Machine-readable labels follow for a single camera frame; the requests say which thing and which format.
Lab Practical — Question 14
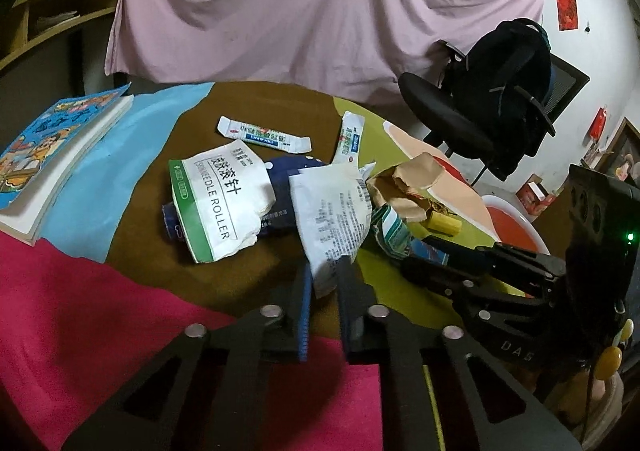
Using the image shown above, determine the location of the red box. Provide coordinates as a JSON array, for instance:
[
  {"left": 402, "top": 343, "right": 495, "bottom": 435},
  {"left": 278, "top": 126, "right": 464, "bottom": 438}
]
[{"left": 516, "top": 180, "right": 558, "bottom": 217}]

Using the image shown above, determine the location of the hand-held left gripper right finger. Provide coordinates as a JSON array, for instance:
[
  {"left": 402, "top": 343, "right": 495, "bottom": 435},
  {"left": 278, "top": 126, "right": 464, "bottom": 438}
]
[{"left": 335, "top": 257, "right": 586, "bottom": 451}]

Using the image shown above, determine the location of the person's right hand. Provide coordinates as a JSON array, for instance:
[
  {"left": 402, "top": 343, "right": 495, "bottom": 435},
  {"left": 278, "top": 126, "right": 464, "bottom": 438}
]
[{"left": 545, "top": 373, "right": 626, "bottom": 438}]

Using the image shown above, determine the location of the white printed paper packet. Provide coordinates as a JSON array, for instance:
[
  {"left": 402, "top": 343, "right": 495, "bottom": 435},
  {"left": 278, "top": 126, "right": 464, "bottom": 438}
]
[{"left": 288, "top": 162, "right": 377, "bottom": 299}]

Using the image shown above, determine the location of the red hanging decoration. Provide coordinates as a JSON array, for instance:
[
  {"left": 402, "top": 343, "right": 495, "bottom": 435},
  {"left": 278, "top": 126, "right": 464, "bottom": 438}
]
[{"left": 590, "top": 106, "right": 608, "bottom": 141}]

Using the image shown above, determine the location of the red wall poster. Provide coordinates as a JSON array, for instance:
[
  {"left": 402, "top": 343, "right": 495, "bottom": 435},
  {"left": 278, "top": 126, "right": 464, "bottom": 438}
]
[{"left": 555, "top": 0, "right": 580, "bottom": 31}]

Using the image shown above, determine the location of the wooden frame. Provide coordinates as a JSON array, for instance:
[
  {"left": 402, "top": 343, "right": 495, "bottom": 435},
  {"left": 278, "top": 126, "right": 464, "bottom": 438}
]
[{"left": 597, "top": 117, "right": 640, "bottom": 182}]

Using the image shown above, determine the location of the torn green white wrapper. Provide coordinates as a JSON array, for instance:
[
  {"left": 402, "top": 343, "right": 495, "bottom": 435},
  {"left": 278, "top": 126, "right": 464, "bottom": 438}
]
[{"left": 372, "top": 205, "right": 418, "bottom": 259}]

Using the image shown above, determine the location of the pink hanging sheet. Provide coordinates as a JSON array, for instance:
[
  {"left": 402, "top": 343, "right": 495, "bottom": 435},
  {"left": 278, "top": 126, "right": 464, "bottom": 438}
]
[{"left": 104, "top": 0, "right": 548, "bottom": 84}]

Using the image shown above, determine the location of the small white carton box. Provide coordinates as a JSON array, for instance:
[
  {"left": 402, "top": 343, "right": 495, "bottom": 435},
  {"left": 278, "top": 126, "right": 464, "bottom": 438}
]
[{"left": 334, "top": 110, "right": 366, "bottom": 166}]

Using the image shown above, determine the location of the black office chair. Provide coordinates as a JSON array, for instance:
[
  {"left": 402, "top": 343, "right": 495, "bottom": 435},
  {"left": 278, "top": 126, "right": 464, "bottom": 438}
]
[{"left": 399, "top": 38, "right": 591, "bottom": 182}]

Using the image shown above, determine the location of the dark blue packet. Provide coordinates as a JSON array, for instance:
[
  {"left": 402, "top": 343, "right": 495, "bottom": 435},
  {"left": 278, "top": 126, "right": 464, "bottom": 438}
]
[{"left": 161, "top": 155, "right": 331, "bottom": 244}]

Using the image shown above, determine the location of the crumpled brown paper bag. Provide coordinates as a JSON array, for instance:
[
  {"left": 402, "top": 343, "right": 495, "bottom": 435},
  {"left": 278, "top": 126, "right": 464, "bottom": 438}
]
[{"left": 367, "top": 154, "right": 453, "bottom": 224}]

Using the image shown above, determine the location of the white green pouch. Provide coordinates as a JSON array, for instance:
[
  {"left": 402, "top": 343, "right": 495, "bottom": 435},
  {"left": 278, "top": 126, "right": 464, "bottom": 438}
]
[{"left": 168, "top": 141, "right": 277, "bottom": 265}]

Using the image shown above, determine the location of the colourful printed blanket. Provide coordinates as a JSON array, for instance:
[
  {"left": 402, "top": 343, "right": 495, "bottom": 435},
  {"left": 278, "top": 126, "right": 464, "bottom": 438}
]
[{"left": 0, "top": 80, "right": 546, "bottom": 451}]

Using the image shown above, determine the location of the cartoon comic book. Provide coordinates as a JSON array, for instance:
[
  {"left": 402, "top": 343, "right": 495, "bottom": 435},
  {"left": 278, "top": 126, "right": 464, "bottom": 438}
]
[{"left": 0, "top": 84, "right": 135, "bottom": 247}]

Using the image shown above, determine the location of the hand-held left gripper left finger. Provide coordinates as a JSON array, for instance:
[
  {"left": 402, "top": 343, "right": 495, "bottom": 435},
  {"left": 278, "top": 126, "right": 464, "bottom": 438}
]
[{"left": 60, "top": 261, "right": 313, "bottom": 451}]

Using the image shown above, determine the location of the dark blue backpack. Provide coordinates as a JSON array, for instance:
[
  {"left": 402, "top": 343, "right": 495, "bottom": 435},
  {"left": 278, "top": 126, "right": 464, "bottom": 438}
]
[{"left": 442, "top": 18, "right": 553, "bottom": 172}]

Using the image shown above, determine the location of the red basin with white rim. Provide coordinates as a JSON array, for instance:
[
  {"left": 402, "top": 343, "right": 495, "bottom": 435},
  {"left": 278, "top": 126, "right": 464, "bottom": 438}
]
[{"left": 481, "top": 195, "right": 551, "bottom": 257}]

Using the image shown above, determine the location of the long white carton box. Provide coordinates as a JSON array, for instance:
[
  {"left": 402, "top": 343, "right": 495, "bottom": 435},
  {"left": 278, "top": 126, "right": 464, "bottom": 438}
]
[{"left": 216, "top": 115, "right": 313, "bottom": 155}]

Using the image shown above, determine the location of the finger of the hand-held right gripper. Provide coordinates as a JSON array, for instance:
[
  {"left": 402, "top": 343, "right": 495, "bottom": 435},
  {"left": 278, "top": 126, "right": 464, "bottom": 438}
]
[
  {"left": 412, "top": 236, "right": 567, "bottom": 283},
  {"left": 399, "top": 255, "right": 552, "bottom": 318}
]

